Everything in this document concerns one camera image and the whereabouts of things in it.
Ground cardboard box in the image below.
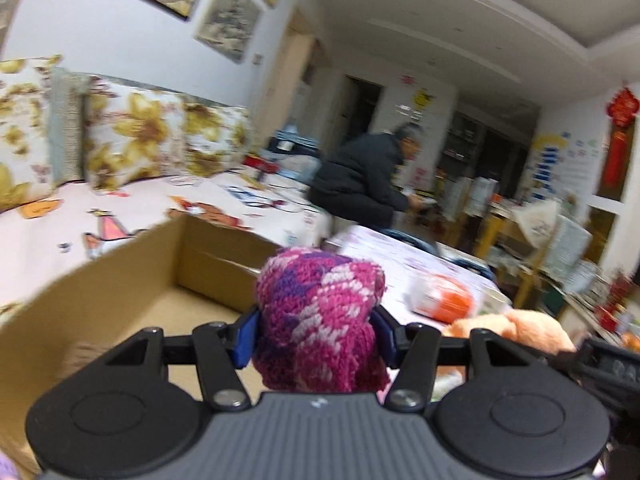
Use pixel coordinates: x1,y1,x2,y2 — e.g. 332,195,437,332
0,214,282,477

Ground red box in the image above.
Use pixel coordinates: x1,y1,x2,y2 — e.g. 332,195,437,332
243,155,279,174

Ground orange plush toy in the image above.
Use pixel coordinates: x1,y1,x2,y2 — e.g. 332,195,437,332
442,308,577,357

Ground red knot wall hanging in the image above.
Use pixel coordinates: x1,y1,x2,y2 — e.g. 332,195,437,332
602,87,640,202

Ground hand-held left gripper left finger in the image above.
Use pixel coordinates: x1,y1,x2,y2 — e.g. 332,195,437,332
102,309,262,412

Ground yellow floral pillow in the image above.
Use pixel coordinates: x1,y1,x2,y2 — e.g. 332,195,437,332
82,75,192,192
182,102,254,179
0,55,64,212

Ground orange white tissue pack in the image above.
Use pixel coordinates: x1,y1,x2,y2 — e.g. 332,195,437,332
403,273,476,324

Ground grey blue cushion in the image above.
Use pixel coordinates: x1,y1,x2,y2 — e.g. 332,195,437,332
47,67,92,187

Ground beige canvas bag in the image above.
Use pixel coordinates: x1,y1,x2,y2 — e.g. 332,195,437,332
512,199,562,249

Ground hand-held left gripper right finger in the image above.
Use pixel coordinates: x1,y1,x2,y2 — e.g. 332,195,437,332
371,304,542,413

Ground pink purple knitted hat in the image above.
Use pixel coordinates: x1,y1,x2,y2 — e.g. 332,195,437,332
252,247,391,393

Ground blue stool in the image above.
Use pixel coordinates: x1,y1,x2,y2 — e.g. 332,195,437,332
382,228,439,256
440,254,497,282

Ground pink bear printed tablecloth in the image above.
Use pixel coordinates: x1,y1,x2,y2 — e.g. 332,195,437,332
324,224,512,406

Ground blue paper wall notes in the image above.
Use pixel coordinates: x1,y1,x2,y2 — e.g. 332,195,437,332
529,132,572,202

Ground chair with lace cover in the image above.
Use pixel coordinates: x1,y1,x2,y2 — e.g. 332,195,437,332
542,214,594,272

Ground grey portrait sketch picture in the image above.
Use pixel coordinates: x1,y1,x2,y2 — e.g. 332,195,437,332
193,0,264,64

